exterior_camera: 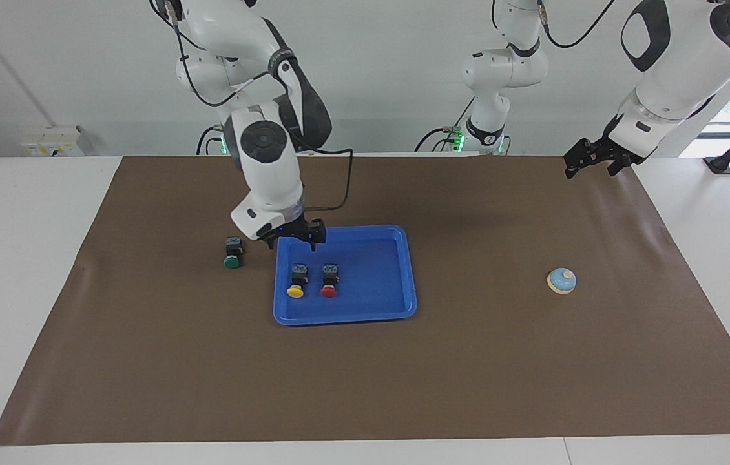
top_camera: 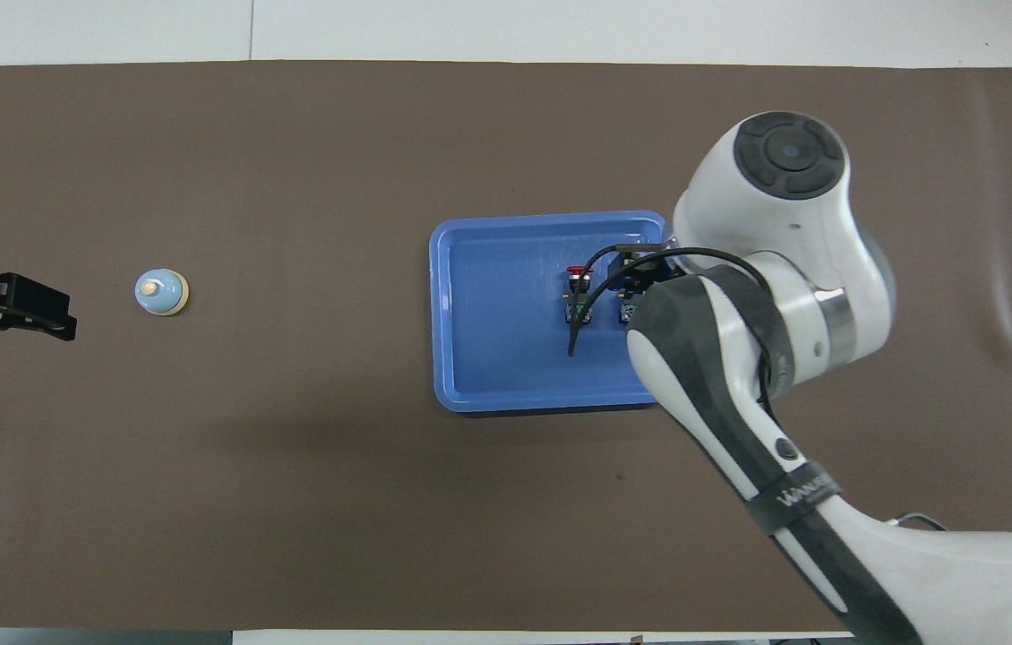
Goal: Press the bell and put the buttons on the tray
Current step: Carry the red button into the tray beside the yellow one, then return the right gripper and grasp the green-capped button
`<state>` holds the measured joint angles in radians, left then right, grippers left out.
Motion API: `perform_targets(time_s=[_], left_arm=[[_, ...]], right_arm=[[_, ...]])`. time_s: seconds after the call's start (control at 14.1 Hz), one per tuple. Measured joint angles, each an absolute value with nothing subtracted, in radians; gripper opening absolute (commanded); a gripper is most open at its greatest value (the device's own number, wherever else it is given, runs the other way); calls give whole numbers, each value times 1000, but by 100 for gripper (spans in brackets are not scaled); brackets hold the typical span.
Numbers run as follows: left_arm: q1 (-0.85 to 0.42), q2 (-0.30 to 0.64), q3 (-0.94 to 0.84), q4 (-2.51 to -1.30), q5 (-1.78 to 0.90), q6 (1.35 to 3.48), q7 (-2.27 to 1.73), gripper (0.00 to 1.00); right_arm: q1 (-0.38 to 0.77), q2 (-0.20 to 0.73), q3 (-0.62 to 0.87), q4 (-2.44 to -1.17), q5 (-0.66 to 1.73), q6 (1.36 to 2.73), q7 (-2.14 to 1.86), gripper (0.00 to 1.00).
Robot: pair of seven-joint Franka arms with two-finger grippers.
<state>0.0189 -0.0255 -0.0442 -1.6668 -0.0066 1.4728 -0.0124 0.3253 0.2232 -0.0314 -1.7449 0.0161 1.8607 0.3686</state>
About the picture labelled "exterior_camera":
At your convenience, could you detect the green push button switch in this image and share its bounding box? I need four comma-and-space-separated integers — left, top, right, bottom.
222, 237, 244, 270

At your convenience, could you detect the yellow push button switch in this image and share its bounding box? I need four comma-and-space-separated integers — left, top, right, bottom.
286, 263, 310, 299

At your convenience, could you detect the red push button switch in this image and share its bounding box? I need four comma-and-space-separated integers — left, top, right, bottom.
319, 263, 340, 299

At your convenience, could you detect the blue plastic tray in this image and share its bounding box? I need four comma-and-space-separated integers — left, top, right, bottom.
273, 225, 419, 326

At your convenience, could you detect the blue desk bell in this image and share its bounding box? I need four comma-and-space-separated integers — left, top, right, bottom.
547, 267, 578, 295

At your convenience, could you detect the brown table mat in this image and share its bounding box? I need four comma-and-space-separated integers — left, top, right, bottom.
0, 155, 730, 446

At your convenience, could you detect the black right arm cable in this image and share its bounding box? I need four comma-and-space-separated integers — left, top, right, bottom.
171, 13, 354, 212

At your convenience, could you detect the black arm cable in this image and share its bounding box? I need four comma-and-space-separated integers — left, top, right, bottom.
171, 13, 354, 212
536, 0, 618, 50

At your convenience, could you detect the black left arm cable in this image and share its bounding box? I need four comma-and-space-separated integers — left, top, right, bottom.
536, 0, 618, 50

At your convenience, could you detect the white wall socket box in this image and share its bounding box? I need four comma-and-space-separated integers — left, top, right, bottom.
21, 126, 85, 158

